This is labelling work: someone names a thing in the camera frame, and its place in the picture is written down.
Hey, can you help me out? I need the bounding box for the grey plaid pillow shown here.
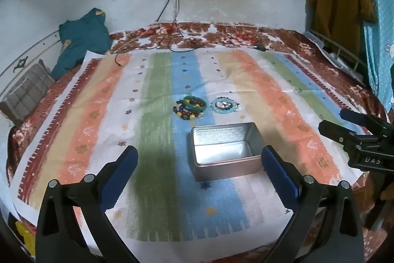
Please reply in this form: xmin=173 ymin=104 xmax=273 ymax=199
xmin=0 ymin=60 xmax=56 ymax=128

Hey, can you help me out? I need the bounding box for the green jade bangle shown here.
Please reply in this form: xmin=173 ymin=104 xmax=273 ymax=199
xmin=183 ymin=96 xmax=208 ymax=112

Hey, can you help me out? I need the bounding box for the light blue bead bracelet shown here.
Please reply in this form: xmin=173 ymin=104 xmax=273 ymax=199
xmin=211 ymin=96 xmax=241 ymax=113

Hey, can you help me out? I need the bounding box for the white metal bed rail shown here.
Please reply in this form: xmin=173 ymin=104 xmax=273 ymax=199
xmin=302 ymin=30 xmax=370 ymax=82

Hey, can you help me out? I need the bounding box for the black charger cable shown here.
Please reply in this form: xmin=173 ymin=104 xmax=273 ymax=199
xmin=115 ymin=0 xmax=198 ymax=67
xmin=155 ymin=0 xmax=174 ymax=24

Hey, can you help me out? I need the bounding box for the red bead bracelet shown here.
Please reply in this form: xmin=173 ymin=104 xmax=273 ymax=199
xmin=178 ymin=105 xmax=200 ymax=119

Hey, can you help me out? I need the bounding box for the silver metal tin box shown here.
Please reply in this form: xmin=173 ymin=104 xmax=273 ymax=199
xmin=191 ymin=122 xmax=264 ymax=182

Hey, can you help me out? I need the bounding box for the striped pastel mat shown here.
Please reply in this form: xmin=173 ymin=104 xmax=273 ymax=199
xmin=7 ymin=49 xmax=367 ymax=244

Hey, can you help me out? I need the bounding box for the dark and yellow bead bracelet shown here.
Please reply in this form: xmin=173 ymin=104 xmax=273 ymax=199
xmin=173 ymin=101 xmax=198 ymax=122

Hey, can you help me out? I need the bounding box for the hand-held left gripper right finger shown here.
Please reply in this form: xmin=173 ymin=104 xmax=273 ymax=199
xmin=261 ymin=145 xmax=366 ymax=263

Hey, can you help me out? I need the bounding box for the blue printed curtain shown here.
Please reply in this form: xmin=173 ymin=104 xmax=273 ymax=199
xmin=351 ymin=0 xmax=394 ymax=111

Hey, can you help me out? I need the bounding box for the teal cloth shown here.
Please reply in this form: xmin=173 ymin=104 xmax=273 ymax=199
xmin=50 ymin=7 xmax=112 ymax=80

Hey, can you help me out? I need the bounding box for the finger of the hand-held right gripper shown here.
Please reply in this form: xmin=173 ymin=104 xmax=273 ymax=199
xmin=318 ymin=120 xmax=371 ymax=147
xmin=339 ymin=108 xmax=389 ymax=129

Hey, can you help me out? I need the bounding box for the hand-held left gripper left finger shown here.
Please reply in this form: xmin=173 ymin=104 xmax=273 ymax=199
xmin=35 ymin=145 xmax=140 ymax=263

